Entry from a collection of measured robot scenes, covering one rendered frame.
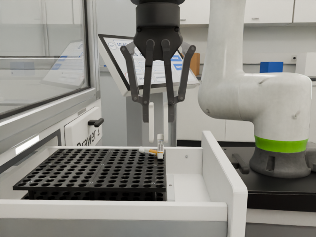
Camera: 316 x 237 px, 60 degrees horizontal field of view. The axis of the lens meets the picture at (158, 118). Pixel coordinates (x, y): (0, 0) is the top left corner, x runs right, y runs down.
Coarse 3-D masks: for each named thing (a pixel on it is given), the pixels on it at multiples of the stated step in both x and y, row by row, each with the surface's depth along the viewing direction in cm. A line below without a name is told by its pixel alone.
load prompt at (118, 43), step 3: (114, 42) 124; (117, 42) 126; (120, 42) 127; (123, 42) 128; (126, 42) 130; (129, 42) 131; (117, 45) 125; (120, 45) 126; (123, 45) 127; (135, 48) 132
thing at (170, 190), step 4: (168, 176) 56; (172, 176) 56; (168, 180) 54; (172, 180) 54; (168, 184) 52; (172, 184) 52; (168, 188) 50; (172, 188) 50; (168, 192) 49; (172, 192) 49; (168, 196) 48; (172, 196) 48; (168, 200) 46; (172, 200) 46
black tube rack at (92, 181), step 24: (48, 168) 46; (72, 168) 46; (96, 168) 46; (120, 168) 46; (144, 168) 46; (48, 192) 44; (72, 192) 44; (96, 192) 44; (120, 192) 44; (144, 192) 44
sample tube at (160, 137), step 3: (159, 135) 51; (162, 135) 51; (159, 138) 51; (162, 138) 51; (159, 141) 51; (162, 141) 51; (159, 144) 51; (162, 144) 51; (159, 147) 50; (162, 147) 51; (159, 150) 50; (162, 150) 50; (159, 153) 50; (162, 153) 50; (159, 156) 50; (162, 156) 50
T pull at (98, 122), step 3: (90, 120) 79; (93, 120) 79; (96, 120) 79; (99, 120) 78; (102, 120) 80; (90, 123) 78; (93, 123) 78; (96, 123) 75; (99, 123) 77; (96, 126) 75
